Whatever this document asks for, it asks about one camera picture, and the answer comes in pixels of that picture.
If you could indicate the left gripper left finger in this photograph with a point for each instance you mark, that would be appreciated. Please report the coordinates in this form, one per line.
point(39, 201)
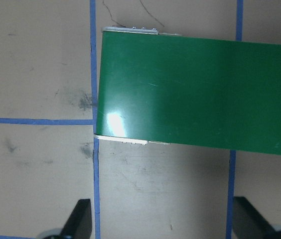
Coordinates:
point(79, 224)

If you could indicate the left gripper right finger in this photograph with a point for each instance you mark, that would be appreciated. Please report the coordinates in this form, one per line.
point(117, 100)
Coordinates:
point(248, 223)

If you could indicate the green conveyor belt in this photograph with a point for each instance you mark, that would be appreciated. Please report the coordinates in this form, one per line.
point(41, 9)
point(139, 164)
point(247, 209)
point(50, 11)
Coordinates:
point(176, 89)

